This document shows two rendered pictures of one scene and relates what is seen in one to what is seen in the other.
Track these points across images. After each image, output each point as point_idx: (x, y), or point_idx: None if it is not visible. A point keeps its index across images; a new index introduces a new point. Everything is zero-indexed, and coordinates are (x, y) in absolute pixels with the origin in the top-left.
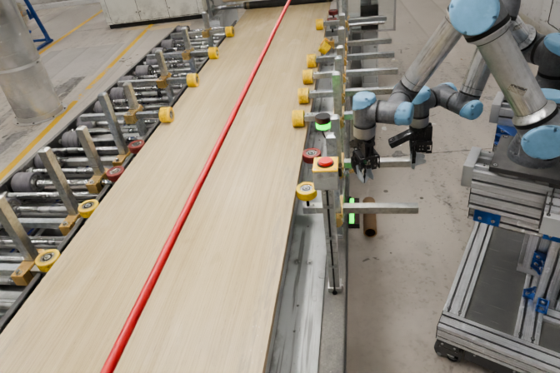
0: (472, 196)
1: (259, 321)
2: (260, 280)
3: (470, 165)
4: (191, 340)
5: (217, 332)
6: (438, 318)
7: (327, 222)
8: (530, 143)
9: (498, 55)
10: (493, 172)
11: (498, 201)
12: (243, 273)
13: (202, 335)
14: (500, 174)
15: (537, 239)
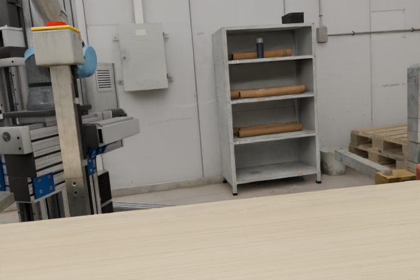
0: (36, 160)
1: (233, 207)
2: (138, 224)
3: (24, 126)
4: (320, 262)
5: (279, 237)
6: None
7: (78, 134)
8: (86, 59)
9: None
10: (40, 127)
11: (55, 153)
12: (114, 244)
13: (298, 250)
14: (47, 125)
15: (47, 219)
